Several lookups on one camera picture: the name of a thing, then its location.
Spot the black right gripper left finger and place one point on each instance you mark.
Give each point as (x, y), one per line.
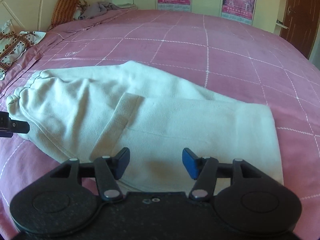
(106, 171)

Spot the pink checked bed sheet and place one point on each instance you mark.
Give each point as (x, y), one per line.
(230, 58)

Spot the lavender crumpled blanket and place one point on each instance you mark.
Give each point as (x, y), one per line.
(99, 8)

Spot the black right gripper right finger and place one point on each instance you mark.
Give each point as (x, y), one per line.
(206, 170)

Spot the white pants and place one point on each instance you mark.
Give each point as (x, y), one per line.
(90, 112)

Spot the white patterned pillow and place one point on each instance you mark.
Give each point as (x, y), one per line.
(14, 44)

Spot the orange striped pillow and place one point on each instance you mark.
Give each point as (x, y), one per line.
(66, 11)

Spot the brown wooden door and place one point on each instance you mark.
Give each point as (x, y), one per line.
(301, 18)

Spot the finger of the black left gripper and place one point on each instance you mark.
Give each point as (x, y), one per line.
(19, 127)

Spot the purple poster right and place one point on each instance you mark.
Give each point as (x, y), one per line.
(238, 10)

